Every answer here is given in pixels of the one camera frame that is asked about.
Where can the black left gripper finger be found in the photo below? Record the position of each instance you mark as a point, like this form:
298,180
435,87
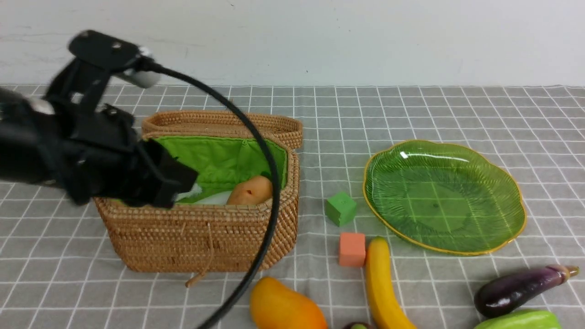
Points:
164,178

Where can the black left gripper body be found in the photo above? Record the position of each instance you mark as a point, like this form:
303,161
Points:
98,154

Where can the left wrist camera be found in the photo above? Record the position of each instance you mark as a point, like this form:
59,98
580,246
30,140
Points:
97,58

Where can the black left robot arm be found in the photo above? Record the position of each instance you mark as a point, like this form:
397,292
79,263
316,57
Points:
24,157

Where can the green foam cube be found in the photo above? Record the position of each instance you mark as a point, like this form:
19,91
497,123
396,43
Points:
340,208

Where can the grey checkered tablecloth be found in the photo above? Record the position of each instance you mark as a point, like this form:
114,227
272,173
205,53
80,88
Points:
59,271

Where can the dark mangosteen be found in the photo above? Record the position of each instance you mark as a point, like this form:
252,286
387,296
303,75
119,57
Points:
358,325

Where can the yellow banana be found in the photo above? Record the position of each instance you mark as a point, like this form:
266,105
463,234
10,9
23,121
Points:
384,306

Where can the green glass plate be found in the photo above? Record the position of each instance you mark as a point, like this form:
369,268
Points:
444,197

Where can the purple eggplant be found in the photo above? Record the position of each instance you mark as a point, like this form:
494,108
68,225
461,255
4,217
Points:
504,294

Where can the green bitter gourd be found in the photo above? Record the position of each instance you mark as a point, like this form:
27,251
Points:
523,319

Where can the white radish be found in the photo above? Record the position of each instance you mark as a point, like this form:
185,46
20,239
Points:
212,198

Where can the brown potato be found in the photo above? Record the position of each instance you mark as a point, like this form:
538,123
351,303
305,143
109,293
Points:
256,190

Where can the orange mango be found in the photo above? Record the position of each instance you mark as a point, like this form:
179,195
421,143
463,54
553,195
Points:
273,305

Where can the orange foam cube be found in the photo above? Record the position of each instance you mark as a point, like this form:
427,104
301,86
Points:
352,249

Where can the woven wicker basket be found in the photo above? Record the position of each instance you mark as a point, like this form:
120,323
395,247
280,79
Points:
192,237

